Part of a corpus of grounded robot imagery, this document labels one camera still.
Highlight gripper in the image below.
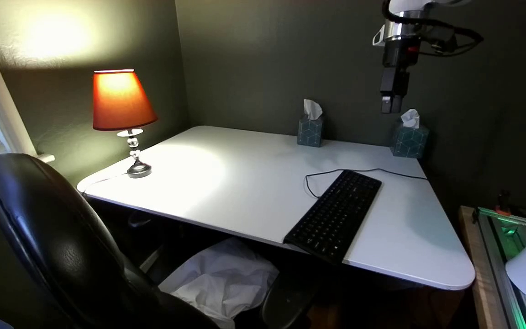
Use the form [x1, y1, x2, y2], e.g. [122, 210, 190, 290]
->
[379, 44, 422, 114]

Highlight black computer keyboard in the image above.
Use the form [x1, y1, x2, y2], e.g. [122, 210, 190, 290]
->
[283, 170, 383, 266]

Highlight teal tissue box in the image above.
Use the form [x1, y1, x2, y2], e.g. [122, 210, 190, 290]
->
[390, 108, 430, 159]
[297, 99, 324, 148]

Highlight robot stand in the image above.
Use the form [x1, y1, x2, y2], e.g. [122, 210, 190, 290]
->
[458, 205, 526, 329]

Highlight white plastic bag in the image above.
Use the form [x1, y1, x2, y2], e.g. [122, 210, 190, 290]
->
[158, 237, 280, 329]

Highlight table lamp with orange shade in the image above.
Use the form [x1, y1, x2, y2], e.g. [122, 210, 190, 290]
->
[92, 69, 159, 178]

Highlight black leather office chair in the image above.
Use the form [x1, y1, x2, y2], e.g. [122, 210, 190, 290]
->
[0, 153, 319, 329]

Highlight black cable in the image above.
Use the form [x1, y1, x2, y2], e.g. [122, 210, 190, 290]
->
[305, 168, 428, 200]

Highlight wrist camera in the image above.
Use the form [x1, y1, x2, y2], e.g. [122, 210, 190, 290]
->
[422, 28, 459, 54]

